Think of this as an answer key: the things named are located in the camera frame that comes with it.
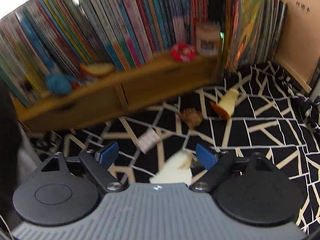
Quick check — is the torn white paper piece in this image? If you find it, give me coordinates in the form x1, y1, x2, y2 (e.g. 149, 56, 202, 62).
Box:
149, 150, 193, 185

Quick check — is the small pink white packet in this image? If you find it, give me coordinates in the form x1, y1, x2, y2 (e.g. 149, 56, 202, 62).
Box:
137, 128, 161, 154

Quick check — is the black trash bag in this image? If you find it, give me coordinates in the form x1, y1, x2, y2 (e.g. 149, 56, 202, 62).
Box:
0, 80, 22, 217

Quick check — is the row of upright books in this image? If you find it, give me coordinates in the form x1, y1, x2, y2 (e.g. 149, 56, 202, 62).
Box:
1, 0, 208, 107

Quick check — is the thin picture books row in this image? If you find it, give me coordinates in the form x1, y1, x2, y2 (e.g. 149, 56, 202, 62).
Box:
222, 0, 286, 72

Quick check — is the brown dried leaf scrap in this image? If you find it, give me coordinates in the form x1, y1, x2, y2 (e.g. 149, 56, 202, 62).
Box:
177, 108, 203, 129

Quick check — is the orange peel on table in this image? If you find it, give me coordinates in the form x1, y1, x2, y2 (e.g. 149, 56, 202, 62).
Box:
210, 88, 239, 120

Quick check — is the wooden desk shelf with drawers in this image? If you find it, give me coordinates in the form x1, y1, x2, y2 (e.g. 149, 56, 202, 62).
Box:
13, 53, 224, 132

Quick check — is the black white patterned tablecloth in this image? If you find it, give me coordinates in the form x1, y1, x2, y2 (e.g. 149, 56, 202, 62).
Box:
30, 63, 319, 234

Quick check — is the red white charm toy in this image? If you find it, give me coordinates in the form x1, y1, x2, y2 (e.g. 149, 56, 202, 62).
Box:
71, 75, 97, 90

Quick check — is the blue yarn ball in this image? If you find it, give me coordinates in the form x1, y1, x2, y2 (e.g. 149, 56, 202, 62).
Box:
45, 73, 76, 96

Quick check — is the orange peel on shelf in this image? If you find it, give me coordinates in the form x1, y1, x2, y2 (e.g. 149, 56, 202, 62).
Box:
80, 63, 116, 77

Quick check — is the red crochet flower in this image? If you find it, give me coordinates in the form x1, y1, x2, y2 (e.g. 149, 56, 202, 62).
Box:
170, 44, 196, 62

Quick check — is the small white plastic jar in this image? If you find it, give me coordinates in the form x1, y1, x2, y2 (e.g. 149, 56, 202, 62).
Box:
196, 22, 221, 57

